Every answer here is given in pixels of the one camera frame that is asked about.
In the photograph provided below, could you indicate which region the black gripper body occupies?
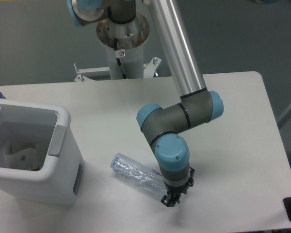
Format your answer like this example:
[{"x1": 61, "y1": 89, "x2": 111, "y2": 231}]
[{"x1": 164, "y1": 167, "x2": 195, "y2": 197}]

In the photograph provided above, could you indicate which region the clear plastic water bottle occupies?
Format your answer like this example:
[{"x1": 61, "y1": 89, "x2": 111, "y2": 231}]
[{"x1": 110, "y1": 153, "x2": 167, "y2": 198}]

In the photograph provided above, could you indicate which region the white plastic wrapper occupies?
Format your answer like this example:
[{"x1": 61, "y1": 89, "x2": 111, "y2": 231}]
[{"x1": 2, "y1": 141, "x2": 43, "y2": 171}]

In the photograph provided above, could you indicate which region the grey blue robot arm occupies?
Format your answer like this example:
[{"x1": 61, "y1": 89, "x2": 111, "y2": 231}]
[{"x1": 67, "y1": 0, "x2": 224, "y2": 207}]

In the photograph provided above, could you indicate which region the white plastic trash can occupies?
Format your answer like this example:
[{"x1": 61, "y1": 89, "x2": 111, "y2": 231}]
[{"x1": 0, "y1": 99, "x2": 84, "y2": 204}]

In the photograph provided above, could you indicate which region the white metal base frame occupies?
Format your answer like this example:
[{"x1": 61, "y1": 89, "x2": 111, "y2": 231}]
[{"x1": 74, "y1": 57, "x2": 162, "y2": 82}]

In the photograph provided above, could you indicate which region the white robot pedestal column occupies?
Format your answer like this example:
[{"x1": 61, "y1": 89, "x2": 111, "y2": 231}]
[{"x1": 97, "y1": 13, "x2": 150, "y2": 80}]

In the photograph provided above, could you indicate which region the black cable on pedestal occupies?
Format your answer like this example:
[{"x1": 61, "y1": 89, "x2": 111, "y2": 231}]
[{"x1": 113, "y1": 37, "x2": 128, "y2": 80}]

